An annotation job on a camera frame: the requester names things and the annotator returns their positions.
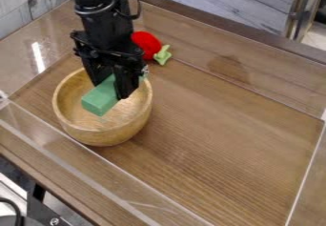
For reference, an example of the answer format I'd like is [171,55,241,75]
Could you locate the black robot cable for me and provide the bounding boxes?
[116,0,143,21]

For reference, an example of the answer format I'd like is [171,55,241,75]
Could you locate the clear acrylic front panel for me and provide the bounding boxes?
[0,92,213,226]

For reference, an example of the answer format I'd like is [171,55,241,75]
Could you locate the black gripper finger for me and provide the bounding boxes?
[114,64,148,99]
[80,54,114,86]

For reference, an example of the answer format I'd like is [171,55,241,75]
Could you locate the background metal table leg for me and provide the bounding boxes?
[286,0,319,42]

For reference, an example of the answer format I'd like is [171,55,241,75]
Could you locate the black metal table frame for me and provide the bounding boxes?
[0,185,72,226]

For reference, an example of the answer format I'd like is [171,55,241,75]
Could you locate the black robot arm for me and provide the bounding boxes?
[70,0,147,99]

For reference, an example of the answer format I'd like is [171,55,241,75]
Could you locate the red plush strawberry toy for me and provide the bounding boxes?
[131,31,172,66]

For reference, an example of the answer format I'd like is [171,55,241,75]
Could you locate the brown wooden bowl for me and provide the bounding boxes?
[52,68,152,147]

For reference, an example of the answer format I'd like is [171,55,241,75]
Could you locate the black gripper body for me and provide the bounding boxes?
[71,0,146,70]

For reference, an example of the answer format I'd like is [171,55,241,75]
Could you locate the green rectangular block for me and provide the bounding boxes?
[80,75,123,116]

